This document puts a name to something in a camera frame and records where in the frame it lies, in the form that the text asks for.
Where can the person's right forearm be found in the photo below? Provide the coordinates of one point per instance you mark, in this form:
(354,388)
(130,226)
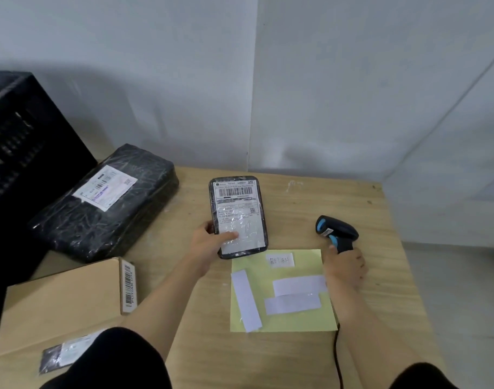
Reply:
(364,328)

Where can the large black parcel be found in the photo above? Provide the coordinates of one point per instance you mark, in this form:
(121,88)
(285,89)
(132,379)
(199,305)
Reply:
(141,214)

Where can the cardboard box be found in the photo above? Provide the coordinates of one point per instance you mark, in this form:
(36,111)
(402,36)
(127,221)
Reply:
(60,303)

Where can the yellow sticker backing sheet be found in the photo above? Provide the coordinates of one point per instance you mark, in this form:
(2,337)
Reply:
(303,320)

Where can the person's left forearm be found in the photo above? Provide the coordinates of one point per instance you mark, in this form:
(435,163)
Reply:
(165,303)

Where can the person's right hand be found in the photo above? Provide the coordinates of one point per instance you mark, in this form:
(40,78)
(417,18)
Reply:
(346,269)

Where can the grey labelled parcel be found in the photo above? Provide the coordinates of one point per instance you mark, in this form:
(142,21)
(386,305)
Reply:
(238,214)

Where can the black blue barcode scanner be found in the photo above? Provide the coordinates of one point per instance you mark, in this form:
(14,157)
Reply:
(340,230)

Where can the small white return sticker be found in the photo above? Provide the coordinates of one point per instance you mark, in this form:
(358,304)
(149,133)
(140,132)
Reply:
(280,260)

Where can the small black parcel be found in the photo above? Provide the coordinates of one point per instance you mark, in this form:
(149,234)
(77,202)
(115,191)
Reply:
(64,354)

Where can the person's left hand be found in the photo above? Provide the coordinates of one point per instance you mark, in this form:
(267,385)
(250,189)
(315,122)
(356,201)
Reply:
(204,251)

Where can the black plastic crate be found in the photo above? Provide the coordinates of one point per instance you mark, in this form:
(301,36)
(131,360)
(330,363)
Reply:
(36,157)

